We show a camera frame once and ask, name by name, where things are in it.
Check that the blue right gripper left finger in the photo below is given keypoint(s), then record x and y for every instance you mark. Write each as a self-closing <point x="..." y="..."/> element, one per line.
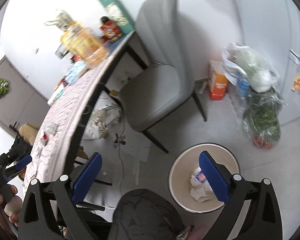
<point x="83" y="177"/>

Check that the white roll of bags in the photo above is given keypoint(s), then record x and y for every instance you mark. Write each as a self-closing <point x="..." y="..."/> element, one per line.
<point x="56" y="95"/>

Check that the blue tissue packet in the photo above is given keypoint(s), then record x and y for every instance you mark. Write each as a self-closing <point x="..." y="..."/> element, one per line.
<point x="197" y="178"/>

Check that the orange white carton on floor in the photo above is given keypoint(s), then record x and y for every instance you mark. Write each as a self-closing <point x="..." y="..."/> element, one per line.
<point x="217" y="81"/>

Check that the red and white torn carton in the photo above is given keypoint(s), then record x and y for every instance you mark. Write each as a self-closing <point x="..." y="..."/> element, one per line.
<point x="44" y="139"/>

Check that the clear plastic jar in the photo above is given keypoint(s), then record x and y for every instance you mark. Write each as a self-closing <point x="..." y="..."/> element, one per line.
<point x="83" y="42"/>

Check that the beige trash bin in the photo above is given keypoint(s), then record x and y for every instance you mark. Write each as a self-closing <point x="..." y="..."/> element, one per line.
<point x="187" y="182"/>

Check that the pink patterned tablecloth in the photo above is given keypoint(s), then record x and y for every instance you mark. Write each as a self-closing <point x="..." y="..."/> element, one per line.
<point x="48" y="161"/>

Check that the white plastic bags pile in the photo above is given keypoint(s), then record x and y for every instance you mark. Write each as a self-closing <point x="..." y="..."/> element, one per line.
<point x="242" y="60"/>

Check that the green tall box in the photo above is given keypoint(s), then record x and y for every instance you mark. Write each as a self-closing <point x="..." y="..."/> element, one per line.
<point x="117" y="12"/>

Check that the white refrigerator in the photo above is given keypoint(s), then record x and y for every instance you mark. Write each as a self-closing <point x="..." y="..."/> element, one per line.
<point x="291" y="110"/>

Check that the green hanging ornament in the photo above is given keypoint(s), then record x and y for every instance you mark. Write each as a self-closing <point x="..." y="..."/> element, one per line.
<point x="4" y="87"/>

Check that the grey door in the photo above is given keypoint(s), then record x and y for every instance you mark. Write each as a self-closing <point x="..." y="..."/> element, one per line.
<point x="22" y="104"/>

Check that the orange chair with brown cover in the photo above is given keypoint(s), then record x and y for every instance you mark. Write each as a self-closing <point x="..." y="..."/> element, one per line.
<point x="27" y="132"/>

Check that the person's left hand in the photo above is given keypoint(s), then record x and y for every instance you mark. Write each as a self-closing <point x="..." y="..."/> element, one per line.
<point x="11" y="212"/>

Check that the blue white tissue pack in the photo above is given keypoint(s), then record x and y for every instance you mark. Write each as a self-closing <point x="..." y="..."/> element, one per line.
<point x="78" y="69"/>

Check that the grey upholstered chair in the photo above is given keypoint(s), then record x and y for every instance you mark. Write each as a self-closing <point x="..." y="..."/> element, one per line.
<point x="168" y="82"/>

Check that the white paper tote bag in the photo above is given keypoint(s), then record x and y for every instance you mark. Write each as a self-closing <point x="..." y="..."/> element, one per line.
<point x="63" y="21"/>

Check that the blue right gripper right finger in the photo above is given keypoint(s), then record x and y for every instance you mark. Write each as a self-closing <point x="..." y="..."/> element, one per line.
<point x="217" y="175"/>

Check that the plastic bag of vegetables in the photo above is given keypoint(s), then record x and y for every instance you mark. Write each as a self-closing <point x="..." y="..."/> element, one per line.
<point x="261" y="118"/>

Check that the white tissue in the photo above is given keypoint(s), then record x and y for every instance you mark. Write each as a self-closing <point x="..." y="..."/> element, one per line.
<point x="201" y="194"/>

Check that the trash pile under table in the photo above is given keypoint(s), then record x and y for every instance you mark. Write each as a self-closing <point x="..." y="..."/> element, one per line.
<point x="100" y="121"/>

